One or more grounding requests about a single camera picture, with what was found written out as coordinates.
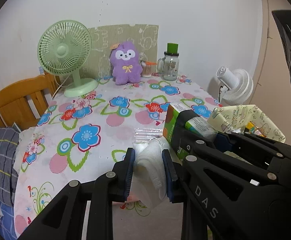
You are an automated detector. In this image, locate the white standing fan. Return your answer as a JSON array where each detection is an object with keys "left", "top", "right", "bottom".
[{"left": 216, "top": 66, "right": 254, "bottom": 106}]

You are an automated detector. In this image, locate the wooden chair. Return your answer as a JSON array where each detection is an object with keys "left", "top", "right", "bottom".
[{"left": 0, "top": 71, "right": 63, "bottom": 131}]

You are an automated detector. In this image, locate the cotton swab container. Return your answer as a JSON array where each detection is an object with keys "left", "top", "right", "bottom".
[{"left": 141, "top": 60, "right": 157, "bottom": 77}]

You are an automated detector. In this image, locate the clear plastic straw pack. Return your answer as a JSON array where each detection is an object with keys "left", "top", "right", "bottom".
[{"left": 132, "top": 128, "right": 163, "bottom": 143}]

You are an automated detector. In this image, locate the white cloth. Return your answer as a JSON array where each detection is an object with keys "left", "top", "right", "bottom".
[{"left": 131, "top": 137, "right": 170, "bottom": 209}]

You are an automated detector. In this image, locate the glass mason jar mug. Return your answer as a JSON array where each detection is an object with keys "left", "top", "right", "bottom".
[{"left": 157, "top": 43, "right": 179, "bottom": 81}]

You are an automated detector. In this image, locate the purple plush toy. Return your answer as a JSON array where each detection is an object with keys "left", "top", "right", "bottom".
[{"left": 110, "top": 41, "right": 142, "bottom": 85}]

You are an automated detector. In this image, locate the beige door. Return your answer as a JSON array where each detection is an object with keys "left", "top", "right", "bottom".
[{"left": 250, "top": 0, "right": 291, "bottom": 145}]

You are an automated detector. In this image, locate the floral tablecloth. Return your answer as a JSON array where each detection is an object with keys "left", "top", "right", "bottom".
[{"left": 14, "top": 74, "right": 220, "bottom": 235}]

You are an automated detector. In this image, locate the green tissue pack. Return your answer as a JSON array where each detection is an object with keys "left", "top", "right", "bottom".
[{"left": 163, "top": 102, "right": 218, "bottom": 160}]

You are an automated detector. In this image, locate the yellow cartoon storage box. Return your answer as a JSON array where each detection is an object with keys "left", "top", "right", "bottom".
[{"left": 207, "top": 105, "right": 286, "bottom": 143}]

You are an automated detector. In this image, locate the green desk fan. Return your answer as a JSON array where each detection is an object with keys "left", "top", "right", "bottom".
[{"left": 37, "top": 20, "right": 98, "bottom": 98}]

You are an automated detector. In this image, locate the cartoon tissue pack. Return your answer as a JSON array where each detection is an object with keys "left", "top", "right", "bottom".
[{"left": 244, "top": 121, "right": 266, "bottom": 137}]

